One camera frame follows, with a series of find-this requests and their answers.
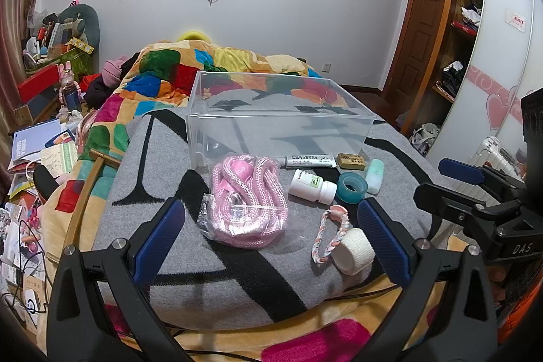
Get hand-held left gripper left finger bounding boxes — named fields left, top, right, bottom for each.
left=46, top=196, right=187, bottom=362

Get white sliding wardrobe door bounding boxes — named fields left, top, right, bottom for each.
left=424, top=0, right=543, bottom=178

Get grey plush pillow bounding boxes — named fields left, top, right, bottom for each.
left=54, top=3, right=101, bottom=50

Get wooden back scratcher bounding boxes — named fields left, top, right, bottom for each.
left=63, top=148, right=122, bottom=258

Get clear plastic storage box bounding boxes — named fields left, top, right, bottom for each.
left=187, top=70, right=378, bottom=170

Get colourful patchwork blanket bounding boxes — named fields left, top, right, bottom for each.
left=42, top=40, right=514, bottom=362

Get teal tape roll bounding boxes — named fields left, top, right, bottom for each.
left=336, top=171, right=369, bottom=204

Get small brown box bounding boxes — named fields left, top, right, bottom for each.
left=336, top=152, right=367, bottom=169

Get braided pastel strap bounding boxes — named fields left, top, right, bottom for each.
left=311, top=205, right=350, bottom=266

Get yellow round cushion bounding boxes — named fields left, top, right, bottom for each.
left=175, top=30, right=212, bottom=44

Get folded clothes on shelf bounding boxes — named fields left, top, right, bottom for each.
left=461, top=2, right=483, bottom=28

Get white bandage roll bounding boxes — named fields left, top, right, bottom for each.
left=332, top=228, right=377, bottom=273

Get dark clothes pile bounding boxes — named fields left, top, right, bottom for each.
left=80, top=73, right=125, bottom=111

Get pink rope in plastic bag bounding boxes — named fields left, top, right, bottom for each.
left=196, top=153, right=298, bottom=251

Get pink bunny bottle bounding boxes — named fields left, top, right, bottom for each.
left=59, top=62, right=84, bottom=113

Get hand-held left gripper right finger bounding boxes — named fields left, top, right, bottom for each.
left=356, top=196, right=499, bottom=362

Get pale grey bag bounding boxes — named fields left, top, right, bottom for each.
left=409, top=123, right=440, bottom=156

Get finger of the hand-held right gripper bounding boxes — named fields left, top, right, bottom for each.
left=413, top=183, right=516, bottom=245
left=438, top=157, right=531, bottom=202

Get brown wooden door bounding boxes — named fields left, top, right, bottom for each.
left=379, top=0, right=458, bottom=102

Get person's right hand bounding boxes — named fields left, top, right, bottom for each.
left=486, top=264, right=510, bottom=308

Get pink knit hat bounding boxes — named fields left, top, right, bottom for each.
left=100, top=55, right=130, bottom=90

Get white ointment tube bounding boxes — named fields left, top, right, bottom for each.
left=278, top=152, right=338, bottom=170

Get green cardboard box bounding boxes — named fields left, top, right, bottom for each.
left=46, top=43, right=95, bottom=78

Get blue notebook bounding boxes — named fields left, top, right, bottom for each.
left=11, top=119, right=62, bottom=168

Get black bag on shelf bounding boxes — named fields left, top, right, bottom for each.
left=439, top=61, right=467, bottom=96

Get mint green small bottle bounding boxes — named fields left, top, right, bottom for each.
left=364, top=159, right=385, bottom=195

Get grey blanket with black pattern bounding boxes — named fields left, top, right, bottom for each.
left=91, top=91, right=447, bottom=325

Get red cardboard box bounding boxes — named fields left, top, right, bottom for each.
left=17, top=64, right=61, bottom=102

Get patterned brown curtain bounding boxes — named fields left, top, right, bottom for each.
left=0, top=0, right=65, bottom=144

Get white suitcase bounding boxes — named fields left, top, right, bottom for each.
left=450, top=135, right=526, bottom=199

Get white medicine bottle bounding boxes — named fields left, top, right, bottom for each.
left=289, top=169, right=338, bottom=205

